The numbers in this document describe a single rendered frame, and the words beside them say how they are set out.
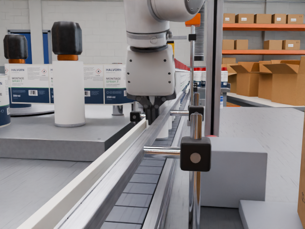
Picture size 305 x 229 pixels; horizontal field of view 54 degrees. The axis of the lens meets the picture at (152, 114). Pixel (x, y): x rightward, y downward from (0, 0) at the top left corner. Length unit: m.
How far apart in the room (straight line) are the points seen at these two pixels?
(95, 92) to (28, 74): 0.27
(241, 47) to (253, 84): 4.97
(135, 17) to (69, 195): 0.34
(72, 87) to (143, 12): 0.41
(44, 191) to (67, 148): 0.19
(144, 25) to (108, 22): 8.08
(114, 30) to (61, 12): 1.46
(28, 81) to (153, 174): 0.83
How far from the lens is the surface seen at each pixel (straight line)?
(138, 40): 0.56
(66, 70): 0.88
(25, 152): 0.78
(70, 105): 0.89
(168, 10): 0.51
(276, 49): 8.65
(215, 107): 0.95
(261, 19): 8.54
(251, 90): 3.32
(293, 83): 2.56
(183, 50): 8.64
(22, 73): 1.23
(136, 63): 0.60
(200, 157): 0.29
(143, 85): 0.61
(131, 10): 0.56
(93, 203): 0.18
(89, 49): 8.61
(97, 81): 1.10
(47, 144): 0.75
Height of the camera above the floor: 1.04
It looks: 8 degrees down
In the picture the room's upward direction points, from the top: straight up
